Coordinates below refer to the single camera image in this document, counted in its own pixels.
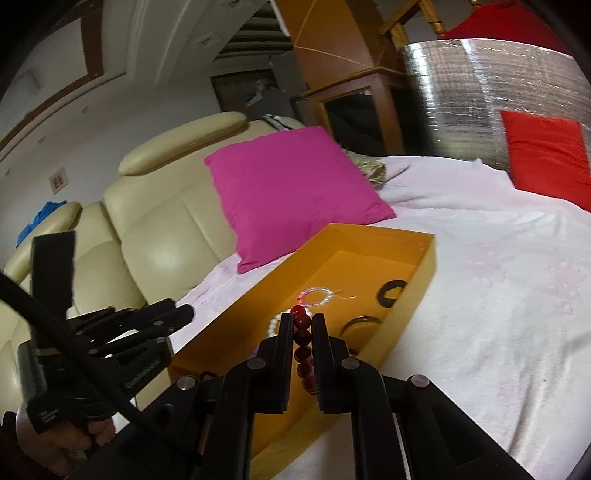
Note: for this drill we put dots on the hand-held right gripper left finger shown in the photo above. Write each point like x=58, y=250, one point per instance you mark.
x=287, y=334

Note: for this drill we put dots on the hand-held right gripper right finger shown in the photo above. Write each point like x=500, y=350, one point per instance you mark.
x=319, y=337

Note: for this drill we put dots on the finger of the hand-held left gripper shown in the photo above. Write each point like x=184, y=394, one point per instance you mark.
x=120, y=314
x=147, y=330

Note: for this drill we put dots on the metal bangle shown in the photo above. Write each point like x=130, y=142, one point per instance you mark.
x=358, y=319

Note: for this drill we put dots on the orange box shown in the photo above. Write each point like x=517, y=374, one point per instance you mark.
x=360, y=267

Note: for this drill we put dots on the person's left hand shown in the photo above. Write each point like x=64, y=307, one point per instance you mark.
x=60, y=448

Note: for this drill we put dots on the cream leather sofa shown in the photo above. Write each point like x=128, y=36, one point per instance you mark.
x=161, y=221

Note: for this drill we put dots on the blue cloth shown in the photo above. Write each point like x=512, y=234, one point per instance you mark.
x=41, y=219

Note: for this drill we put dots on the pink pillow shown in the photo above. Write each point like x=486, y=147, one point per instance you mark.
x=295, y=194

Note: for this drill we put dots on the small framed picture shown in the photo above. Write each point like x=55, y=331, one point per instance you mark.
x=57, y=181

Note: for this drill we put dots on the patterned cloth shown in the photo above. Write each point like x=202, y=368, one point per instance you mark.
x=371, y=168

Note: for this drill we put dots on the white blanket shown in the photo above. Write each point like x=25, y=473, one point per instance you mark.
x=498, y=286

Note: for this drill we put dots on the striped cloth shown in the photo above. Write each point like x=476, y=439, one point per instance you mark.
x=281, y=122

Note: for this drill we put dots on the silver insulation sheet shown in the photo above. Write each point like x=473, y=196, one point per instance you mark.
x=461, y=92

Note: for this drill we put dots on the red pillow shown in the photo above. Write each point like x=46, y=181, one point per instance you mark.
x=549, y=157

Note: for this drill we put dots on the wooden cabinet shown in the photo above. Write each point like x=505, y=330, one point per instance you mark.
x=332, y=41

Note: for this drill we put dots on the wooden chair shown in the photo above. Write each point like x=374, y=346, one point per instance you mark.
x=431, y=16

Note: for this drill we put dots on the red cloth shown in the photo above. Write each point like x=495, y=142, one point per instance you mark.
x=503, y=25

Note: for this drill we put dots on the framed wall painting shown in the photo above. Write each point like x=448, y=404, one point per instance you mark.
x=235, y=90

